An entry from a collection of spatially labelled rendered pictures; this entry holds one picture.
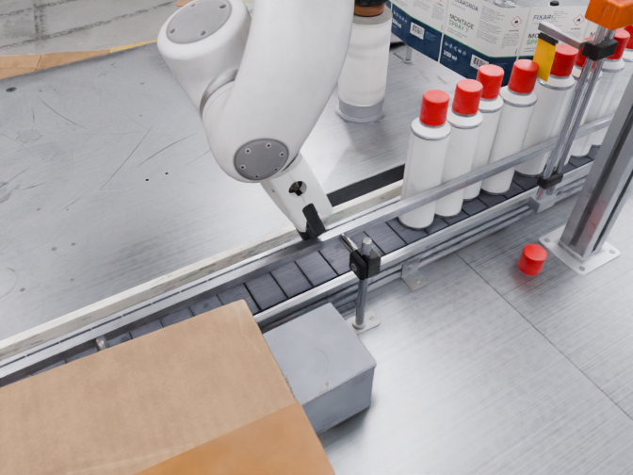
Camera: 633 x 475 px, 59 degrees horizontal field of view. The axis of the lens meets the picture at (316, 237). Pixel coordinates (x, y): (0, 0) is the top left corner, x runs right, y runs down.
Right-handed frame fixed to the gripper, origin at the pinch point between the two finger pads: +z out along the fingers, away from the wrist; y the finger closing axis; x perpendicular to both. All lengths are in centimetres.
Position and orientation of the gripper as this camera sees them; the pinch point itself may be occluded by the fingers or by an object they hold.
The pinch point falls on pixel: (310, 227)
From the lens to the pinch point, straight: 71.8
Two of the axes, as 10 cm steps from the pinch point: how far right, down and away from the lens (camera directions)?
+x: -8.1, 5.8, -1.0
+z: 2.9, 5.4, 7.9
